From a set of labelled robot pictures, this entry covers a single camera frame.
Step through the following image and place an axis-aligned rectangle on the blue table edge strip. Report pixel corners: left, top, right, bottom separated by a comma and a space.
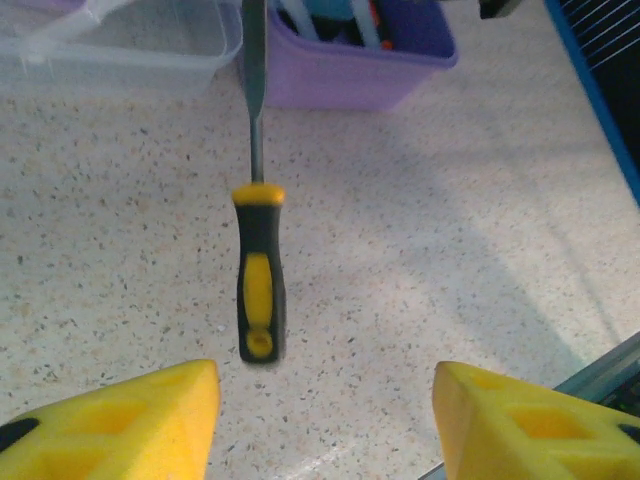
543, 0, 640, 209

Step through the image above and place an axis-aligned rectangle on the large orange screwdriver black end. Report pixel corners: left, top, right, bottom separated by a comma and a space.
367, 0, 396, 54

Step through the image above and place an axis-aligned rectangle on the purple tool box clear lid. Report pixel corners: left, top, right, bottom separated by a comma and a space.
0, 0, 460, 114

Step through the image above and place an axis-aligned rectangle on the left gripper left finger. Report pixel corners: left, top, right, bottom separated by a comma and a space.
0, 358, 222, 480

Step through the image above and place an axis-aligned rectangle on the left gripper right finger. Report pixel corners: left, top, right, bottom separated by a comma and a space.
431, 361, 640, 480

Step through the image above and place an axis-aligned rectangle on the yellow-black handled file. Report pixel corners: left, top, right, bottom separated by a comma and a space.
230, 0, 289, 369

